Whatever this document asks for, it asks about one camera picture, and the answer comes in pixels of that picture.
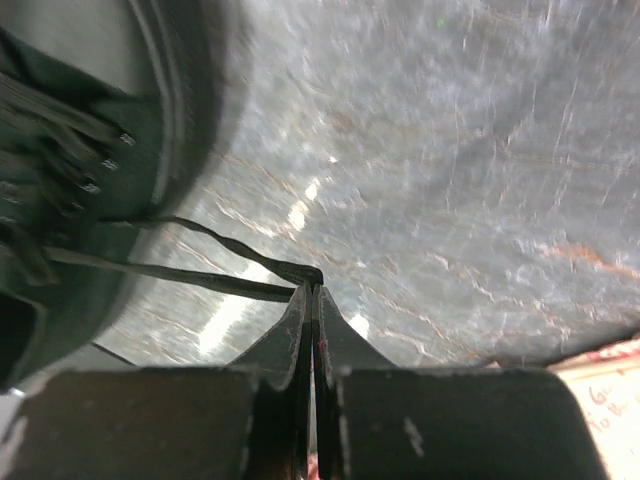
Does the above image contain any cream pink printed jacket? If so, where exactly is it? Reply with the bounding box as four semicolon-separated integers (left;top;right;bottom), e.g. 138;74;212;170
547;336;640;479

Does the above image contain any black shoelace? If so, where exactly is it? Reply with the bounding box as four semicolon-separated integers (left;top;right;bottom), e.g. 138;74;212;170
42;215;324;369

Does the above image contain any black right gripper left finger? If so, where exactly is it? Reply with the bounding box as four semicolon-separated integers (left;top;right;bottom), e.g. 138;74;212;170
1;285;311;479

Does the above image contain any black canvas sneaker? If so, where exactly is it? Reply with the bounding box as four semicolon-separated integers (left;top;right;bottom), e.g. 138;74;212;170
1;1;238;390

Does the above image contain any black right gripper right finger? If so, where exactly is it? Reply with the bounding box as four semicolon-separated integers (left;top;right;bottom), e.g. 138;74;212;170
313;286;606;479

